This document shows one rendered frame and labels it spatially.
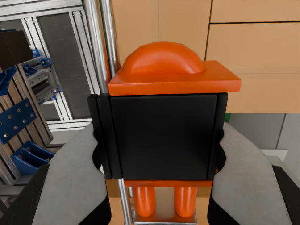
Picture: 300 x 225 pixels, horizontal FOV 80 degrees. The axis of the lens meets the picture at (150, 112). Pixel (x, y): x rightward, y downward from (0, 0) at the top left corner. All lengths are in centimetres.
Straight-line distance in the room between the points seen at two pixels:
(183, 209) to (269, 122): 166
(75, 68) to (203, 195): 102
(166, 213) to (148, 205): 2
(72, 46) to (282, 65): 110
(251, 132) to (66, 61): 155
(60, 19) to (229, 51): 92
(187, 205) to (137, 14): 71
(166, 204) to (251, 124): 158
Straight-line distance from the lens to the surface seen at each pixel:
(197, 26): 81
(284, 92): 103
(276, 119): 183
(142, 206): 19
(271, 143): 196
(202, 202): 68
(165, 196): 22
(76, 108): 139
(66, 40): 126
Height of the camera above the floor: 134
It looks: 62 degrees down
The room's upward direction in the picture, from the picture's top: 175 degrees counter-clockwise
